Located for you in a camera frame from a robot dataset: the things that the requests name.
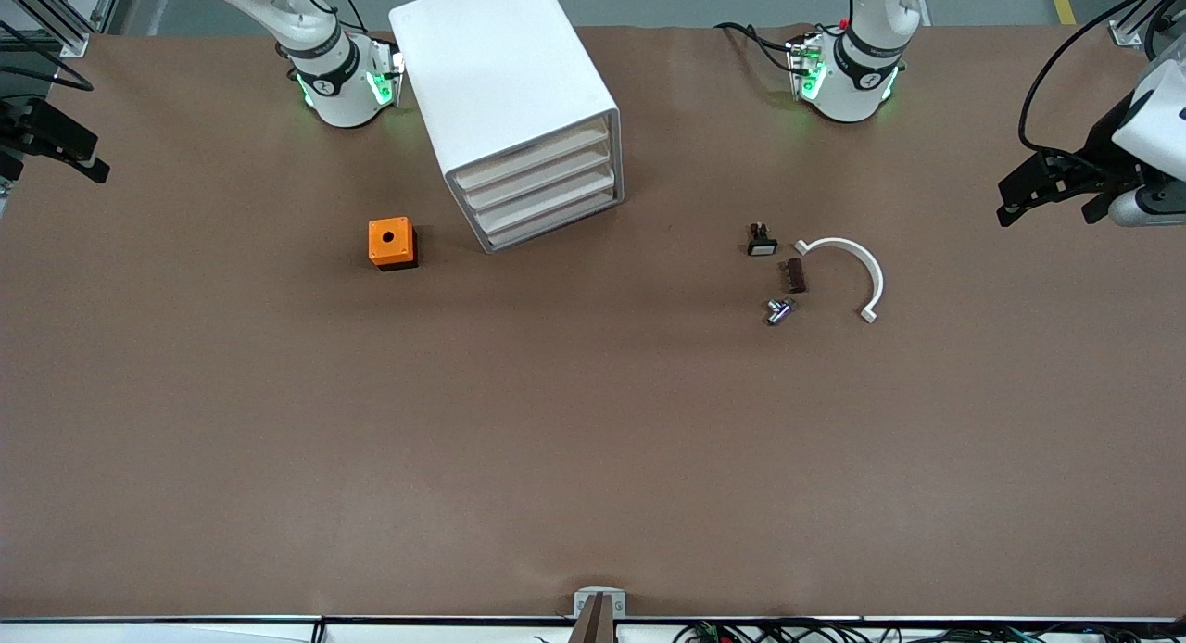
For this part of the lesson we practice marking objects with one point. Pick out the metal tee fitting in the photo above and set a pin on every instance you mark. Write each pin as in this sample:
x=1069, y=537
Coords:
x=779, y=311

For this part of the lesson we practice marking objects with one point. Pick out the grey metal mount bracket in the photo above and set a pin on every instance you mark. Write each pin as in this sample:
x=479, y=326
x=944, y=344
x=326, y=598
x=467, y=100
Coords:
x=599, y=608

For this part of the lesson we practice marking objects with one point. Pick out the aluminium frame profile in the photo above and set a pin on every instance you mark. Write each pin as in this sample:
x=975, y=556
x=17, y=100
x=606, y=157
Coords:
x=1126, y=33
x=69, y=39

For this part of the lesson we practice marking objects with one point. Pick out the small black switch part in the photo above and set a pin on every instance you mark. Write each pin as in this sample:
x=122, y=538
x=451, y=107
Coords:
x=762, y=245

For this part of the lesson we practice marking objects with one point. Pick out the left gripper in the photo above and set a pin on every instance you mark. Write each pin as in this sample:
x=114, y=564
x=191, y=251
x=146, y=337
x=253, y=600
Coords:
x=1099, y=145

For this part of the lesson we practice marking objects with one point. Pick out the orange box with hole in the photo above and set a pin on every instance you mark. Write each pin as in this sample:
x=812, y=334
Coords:
x=389, y=240

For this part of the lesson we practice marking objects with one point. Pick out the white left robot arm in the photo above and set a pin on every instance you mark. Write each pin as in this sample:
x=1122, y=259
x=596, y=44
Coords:
x=848, y=87

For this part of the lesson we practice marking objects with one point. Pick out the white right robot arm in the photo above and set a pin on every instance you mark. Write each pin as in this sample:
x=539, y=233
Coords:
x=343, y=96

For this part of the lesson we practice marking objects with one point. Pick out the white curved plastic clamp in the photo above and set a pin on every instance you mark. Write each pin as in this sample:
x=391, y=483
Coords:
x=876, y=277

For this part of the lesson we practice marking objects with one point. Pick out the small brown block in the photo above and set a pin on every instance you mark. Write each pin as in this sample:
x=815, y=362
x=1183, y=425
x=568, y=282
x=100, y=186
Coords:
x=793, y=276

